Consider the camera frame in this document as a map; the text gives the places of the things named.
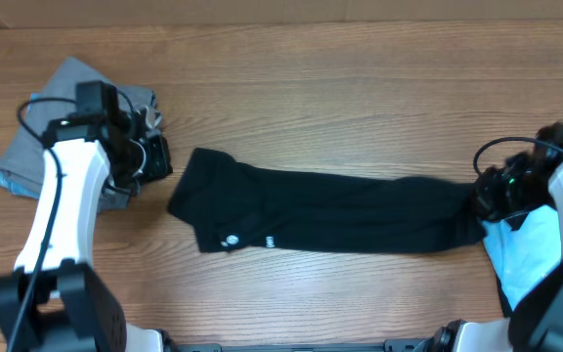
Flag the black polo shirt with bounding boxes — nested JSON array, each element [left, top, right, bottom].
[[167, 148, 486, 253]]

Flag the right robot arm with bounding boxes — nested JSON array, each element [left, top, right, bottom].
[[415, 122, 563, 352]]

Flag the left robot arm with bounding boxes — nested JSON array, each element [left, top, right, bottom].
[[0, 81, 177, 352]]

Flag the light blue shirt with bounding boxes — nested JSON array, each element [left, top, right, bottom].
[[482, 205, 561, 311]]

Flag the folded grey trousers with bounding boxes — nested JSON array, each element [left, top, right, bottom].
[[21, 57, 157, 193]]

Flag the light blue folded garment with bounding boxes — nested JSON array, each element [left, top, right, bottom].
[[0, 92, 43, 200]]

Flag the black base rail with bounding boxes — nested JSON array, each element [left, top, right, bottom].
[[164, 338, 431, 352]]

